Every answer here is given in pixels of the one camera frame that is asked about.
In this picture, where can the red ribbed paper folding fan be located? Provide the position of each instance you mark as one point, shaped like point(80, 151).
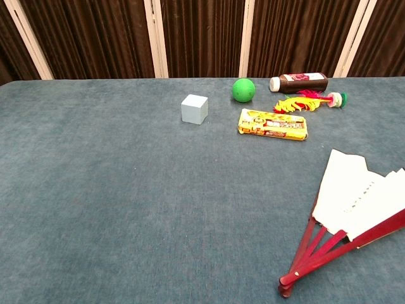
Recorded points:
point(341, 196)

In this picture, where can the light blue cube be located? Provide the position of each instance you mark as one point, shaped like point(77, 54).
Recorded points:
point(194, 109)

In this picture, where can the green ball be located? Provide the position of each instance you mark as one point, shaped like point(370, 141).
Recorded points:
point(243, 90)

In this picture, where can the yellow snack package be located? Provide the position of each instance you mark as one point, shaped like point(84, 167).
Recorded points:
point(272, 125)

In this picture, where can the teal felt table cover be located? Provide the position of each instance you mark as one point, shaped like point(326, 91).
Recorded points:
point(126, 190)

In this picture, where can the colourful feather shuttlecock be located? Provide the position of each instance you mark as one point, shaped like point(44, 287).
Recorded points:
point(294, 104)

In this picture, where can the brown bottle with white cap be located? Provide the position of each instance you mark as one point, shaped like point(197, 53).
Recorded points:
point(300, 82)

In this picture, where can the dark brown curtain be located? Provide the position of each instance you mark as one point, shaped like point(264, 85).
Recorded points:
point(95, 38)

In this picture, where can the white screen frame post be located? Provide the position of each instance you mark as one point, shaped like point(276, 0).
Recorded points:
point(246, 38)
point(352, 38)
point(28, 38)
point(155, 38)

